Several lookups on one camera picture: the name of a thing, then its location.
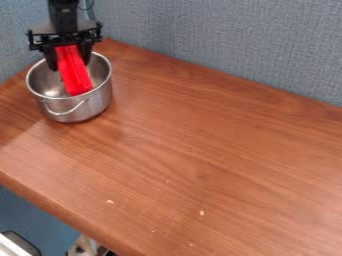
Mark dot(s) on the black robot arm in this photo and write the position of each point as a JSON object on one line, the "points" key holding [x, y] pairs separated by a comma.
{"points": [[67, 3]]}

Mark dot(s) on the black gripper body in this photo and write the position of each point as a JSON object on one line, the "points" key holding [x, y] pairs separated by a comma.
{"points": [[63, 29]]}

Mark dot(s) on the metal pot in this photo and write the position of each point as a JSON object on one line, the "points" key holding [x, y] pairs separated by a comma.
{"points": [[57, 105]]}

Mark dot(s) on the grey device below table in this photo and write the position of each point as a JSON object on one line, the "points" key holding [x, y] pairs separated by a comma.
{"points": [[13, 245]]}

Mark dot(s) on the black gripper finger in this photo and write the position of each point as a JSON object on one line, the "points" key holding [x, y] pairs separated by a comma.
{"points": [[51, 58], [85, 50]]}

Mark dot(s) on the red plastic block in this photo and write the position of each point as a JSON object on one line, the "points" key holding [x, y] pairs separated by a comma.
{"points": [[72, 69]]}

